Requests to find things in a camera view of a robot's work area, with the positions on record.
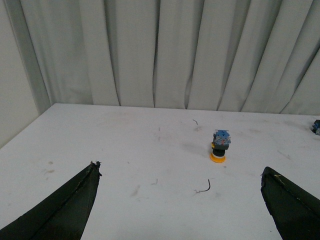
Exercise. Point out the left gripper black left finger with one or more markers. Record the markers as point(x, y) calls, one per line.
point(63, 215)

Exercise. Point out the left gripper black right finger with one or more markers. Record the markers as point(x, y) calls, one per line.
point(296, 213)

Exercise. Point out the yellow push button switch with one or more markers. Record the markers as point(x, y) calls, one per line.
point(220, 143)

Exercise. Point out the blue switch at table edge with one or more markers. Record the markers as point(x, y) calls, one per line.
point(315, 128)

